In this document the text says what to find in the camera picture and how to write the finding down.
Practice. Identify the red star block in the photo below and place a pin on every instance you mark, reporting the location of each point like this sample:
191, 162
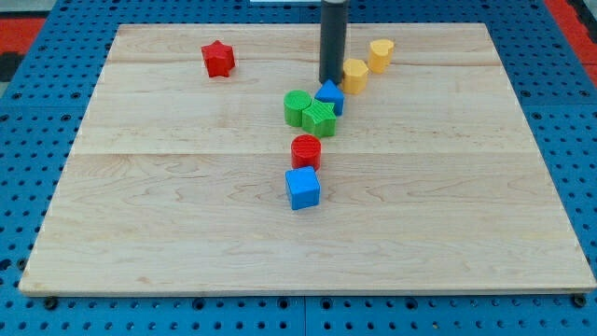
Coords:
218, 59

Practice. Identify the blue cube block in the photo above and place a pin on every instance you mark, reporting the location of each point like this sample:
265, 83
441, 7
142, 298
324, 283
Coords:
302, 187

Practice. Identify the blue triangle block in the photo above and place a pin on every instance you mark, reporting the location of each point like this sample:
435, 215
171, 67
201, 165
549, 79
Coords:
330, 93

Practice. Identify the yellow heart block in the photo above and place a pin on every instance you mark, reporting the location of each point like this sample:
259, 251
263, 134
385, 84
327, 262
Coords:
380, 54

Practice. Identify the yellow pentagon block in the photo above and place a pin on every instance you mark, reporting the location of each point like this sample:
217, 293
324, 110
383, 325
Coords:
354, 76

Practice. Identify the green star block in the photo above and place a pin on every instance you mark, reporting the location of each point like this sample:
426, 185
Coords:
319, 119

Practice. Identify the green cylinder block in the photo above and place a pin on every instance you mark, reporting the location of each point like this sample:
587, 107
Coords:
295, 102

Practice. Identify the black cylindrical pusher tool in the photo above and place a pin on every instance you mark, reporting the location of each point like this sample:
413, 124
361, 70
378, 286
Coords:
333, 25

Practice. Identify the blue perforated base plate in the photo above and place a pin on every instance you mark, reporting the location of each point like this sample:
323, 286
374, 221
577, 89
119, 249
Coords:
46, 100

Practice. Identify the light wooden board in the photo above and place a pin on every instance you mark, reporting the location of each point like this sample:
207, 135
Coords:
432, 185

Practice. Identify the red cylinder block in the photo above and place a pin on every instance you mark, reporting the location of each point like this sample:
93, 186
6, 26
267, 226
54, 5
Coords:
306, 151

